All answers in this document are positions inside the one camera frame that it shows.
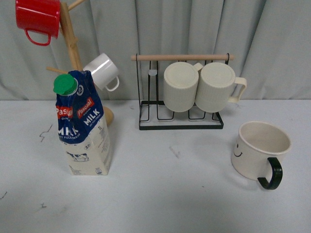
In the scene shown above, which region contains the cream smiley mug black handle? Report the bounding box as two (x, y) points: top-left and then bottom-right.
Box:
(231, 121), (292, 190)

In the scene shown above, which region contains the Pascual milk carton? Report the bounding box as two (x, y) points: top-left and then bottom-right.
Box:
(53, 70), (112, 176)

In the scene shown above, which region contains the left cream ribbed mug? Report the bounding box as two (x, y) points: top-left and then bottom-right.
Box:
(163, 62), (203, 112)

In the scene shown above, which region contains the cream ribbed mug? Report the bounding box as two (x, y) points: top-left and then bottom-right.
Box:
(195, 62), (247, 113)
(163, 62), (203, 112)

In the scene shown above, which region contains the right cream ribbed mug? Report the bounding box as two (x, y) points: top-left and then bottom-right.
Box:
(195, 62), (247, 113)

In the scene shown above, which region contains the white hanging mug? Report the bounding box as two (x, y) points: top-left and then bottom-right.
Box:
(84, 53), (120, 92)

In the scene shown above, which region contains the wooden mug tree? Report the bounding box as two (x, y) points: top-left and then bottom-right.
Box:
(46, 0), (115, 128)

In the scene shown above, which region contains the grey curtain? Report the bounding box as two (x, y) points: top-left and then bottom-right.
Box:
(0, 0), (311, 100)

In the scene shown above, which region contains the red enamel mug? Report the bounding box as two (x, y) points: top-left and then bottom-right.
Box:
(15, 0), (60, 46)

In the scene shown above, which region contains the black wire cup rack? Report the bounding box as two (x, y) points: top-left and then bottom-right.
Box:
(131, 53), (235, 131)

